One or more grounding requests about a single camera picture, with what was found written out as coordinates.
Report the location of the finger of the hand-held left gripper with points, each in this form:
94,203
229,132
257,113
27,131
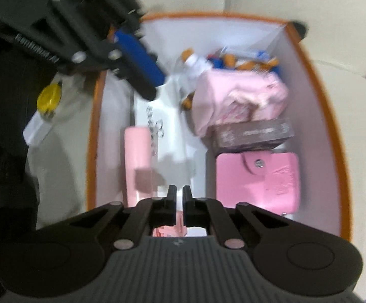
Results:
119,3
138,56

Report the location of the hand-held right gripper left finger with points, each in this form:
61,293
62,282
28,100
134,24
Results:
170,205

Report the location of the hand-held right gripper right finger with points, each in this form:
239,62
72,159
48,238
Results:
188,206

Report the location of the pink long case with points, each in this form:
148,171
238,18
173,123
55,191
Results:
137,151

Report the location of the white tube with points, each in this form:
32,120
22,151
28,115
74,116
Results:
167,126

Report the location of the pink wallet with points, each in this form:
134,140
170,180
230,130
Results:
265,183

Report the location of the duck plush toy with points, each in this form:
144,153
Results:
230,59

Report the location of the brown box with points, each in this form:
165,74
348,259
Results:
252,135

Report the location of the pink fabric pouch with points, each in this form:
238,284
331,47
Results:
233,101

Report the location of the orange cardboard box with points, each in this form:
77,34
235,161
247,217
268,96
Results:
315,116

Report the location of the yellow round tin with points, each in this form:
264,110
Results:
48,99

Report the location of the beige sofa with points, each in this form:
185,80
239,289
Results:
343,22

